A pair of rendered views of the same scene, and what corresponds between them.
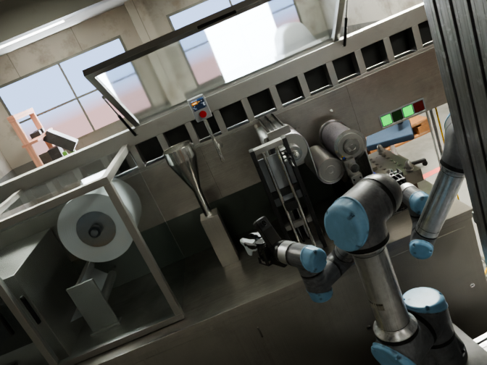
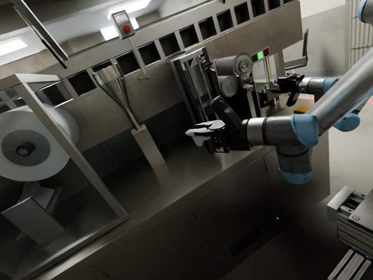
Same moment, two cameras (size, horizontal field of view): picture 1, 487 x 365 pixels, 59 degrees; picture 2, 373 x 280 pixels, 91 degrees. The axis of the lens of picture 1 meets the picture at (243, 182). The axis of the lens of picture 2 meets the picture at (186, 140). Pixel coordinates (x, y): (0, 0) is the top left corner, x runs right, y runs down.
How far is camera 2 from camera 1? 0.99 m
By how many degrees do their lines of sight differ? 14
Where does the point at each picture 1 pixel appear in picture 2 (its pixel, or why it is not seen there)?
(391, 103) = (251, 50)
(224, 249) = (153, 155)
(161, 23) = not seen: hidden behind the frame
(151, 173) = (85, 102)
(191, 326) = (137, 225)
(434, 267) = not seen: hidden behind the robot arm
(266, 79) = (171, 24)
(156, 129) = (85, 63)
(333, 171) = (231, 86)
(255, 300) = (191, 191)
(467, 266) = (322, 145)
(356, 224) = not seen: outside the picture
